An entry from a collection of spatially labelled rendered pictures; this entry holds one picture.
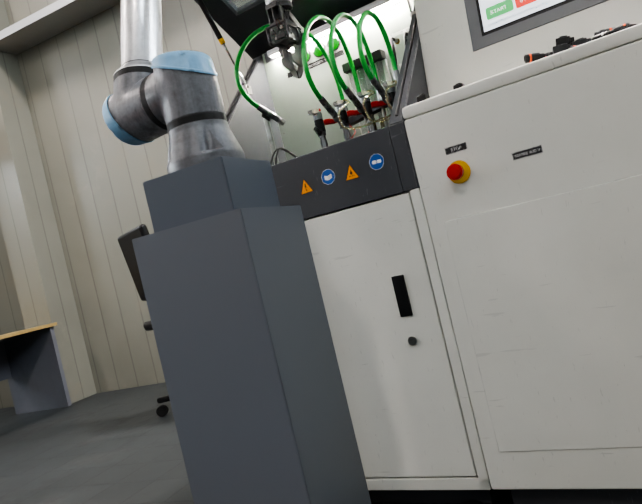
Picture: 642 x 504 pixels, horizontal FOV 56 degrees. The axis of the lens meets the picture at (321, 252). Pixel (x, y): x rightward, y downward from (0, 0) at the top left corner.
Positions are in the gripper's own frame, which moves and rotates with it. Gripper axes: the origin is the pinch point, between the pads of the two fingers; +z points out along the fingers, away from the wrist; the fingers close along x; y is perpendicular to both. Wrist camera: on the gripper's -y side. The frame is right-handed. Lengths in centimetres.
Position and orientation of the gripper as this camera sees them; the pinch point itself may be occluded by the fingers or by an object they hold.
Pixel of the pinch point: (299, 74)
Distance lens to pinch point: 183.3
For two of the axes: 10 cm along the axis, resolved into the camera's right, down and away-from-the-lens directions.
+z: 2.3, 9.7, 0.0
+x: 8.4, -2.0, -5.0
